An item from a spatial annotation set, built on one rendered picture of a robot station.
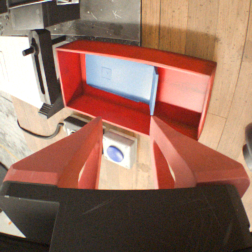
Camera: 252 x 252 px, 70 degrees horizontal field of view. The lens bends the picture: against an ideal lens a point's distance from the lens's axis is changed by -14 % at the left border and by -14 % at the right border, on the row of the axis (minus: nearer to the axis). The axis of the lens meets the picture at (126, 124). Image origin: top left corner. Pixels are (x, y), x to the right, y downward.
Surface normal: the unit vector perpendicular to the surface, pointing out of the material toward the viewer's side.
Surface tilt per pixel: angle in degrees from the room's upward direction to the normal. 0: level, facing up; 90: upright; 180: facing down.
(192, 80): 0
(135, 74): 0
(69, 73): 90
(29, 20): 0
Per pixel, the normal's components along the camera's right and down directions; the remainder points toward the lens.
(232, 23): -0.51, 0.51
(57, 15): 0.86, 0.30
